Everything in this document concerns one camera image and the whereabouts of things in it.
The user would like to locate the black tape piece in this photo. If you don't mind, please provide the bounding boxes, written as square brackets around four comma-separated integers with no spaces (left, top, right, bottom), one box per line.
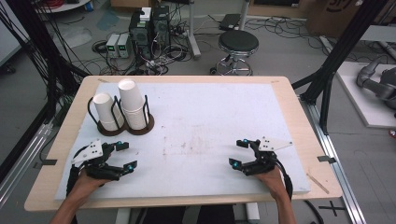
[317,155,337,164]
[33,159,59,170]

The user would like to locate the aluminium rail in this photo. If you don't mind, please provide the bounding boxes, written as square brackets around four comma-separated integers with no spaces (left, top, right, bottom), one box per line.
[0,122,54,208]
[299,95,368,224]

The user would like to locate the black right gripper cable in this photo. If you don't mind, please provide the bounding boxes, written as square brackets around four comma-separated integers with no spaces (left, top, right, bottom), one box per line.
[273,157,294,201]

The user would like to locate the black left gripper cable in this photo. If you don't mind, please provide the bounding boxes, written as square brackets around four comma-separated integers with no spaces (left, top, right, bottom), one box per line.
[65,144,92,201]

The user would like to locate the white round table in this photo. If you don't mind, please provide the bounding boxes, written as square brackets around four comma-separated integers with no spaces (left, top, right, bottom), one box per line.
[35,0,92,14]

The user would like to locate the black wire cup holder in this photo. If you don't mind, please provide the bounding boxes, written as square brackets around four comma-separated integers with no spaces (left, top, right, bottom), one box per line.
[87,94,156,137]

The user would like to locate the black computer tower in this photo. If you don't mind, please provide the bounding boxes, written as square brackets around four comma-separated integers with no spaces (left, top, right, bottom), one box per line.
[128,7,154,61]
[151,5,172,49]

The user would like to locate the tangle of floor cables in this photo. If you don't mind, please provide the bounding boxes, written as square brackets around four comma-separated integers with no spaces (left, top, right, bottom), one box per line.
[92,38,191,77]

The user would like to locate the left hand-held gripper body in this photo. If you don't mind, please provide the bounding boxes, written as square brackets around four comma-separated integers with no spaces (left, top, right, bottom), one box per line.
[71,139,126,182]

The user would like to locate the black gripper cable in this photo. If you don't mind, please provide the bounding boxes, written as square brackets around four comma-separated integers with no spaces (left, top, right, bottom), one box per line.
[65,144,92,201]
[273,157,294,201]

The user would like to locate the black round stool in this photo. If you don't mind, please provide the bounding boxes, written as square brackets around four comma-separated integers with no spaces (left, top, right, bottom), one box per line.
[209,30,260,77]

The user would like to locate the white paper cup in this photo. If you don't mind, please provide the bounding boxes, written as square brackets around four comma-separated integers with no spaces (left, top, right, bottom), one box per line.
[117,78,146,110]

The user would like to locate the thin wooden stick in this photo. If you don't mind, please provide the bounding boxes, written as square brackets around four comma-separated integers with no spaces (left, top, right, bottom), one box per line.
[305,172,331,195]

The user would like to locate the white platform board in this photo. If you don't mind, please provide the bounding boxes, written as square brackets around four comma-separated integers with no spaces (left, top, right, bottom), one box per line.
[335,61,396,129]

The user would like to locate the person's right hand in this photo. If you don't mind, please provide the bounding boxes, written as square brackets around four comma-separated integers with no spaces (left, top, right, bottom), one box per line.
[252,166,287,201]

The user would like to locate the person's black pants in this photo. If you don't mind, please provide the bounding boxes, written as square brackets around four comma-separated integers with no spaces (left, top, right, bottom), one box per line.
[139,204,235,224]

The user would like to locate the loose black floor cables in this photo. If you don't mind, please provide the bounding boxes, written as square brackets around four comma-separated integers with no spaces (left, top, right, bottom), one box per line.
[244,16,331,43]

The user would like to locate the light wooden table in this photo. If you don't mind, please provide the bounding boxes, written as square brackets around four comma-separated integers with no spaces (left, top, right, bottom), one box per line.
[23,75,344,213]

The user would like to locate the black metal frame with cables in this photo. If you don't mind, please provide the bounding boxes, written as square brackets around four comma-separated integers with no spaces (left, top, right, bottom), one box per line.
[0,0,82,185]

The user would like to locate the person's left hand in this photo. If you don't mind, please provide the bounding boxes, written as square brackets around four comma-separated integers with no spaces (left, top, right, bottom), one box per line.
[74,169,112,198]

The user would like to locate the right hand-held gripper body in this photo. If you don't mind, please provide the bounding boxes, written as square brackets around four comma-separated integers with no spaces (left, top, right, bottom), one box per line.
[241,135,294,177]

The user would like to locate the white table leg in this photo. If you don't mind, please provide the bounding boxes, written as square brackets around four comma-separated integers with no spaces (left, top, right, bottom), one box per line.
[114,207,133,224]
[245,202,262,224]

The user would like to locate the brown cardboard box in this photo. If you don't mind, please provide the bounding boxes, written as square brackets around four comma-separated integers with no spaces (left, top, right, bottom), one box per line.
[305,0,366,39]

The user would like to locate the grey metal table leg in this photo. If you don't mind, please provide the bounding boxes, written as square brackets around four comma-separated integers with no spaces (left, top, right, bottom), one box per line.
[186,0,202,60]

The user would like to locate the white foam mat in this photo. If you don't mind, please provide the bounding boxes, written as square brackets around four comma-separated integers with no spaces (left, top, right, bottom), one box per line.
[55,81,312,201]

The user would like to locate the grey power supply unit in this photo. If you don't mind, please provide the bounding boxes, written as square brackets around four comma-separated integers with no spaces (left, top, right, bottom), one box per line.
[106,33,121,59]
[116,33,134,59]

